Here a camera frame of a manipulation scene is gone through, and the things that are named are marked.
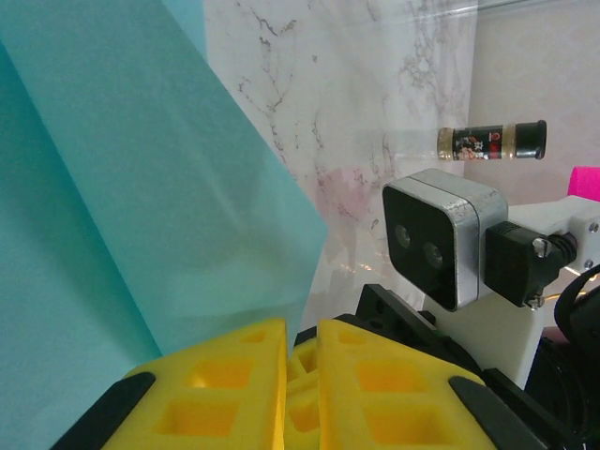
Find pink plastic wine glass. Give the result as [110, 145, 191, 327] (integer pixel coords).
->
[567, 164, 600, 203]

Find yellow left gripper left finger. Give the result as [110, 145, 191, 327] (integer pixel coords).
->
[51, 318, 288, 450]

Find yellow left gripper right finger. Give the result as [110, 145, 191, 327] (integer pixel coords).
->
[318, 319, 501, 450]

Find teal square paper sheet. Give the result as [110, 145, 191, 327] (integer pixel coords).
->
[0, 0, 329, 450]

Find small dark spice bottle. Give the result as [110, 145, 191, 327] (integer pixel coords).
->
[435, 119, 548, 163]

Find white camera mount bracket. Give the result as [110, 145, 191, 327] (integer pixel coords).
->
[419, 194, 600, 390]

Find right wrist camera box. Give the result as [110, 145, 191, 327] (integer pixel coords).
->
[382, 168, 510, 313]

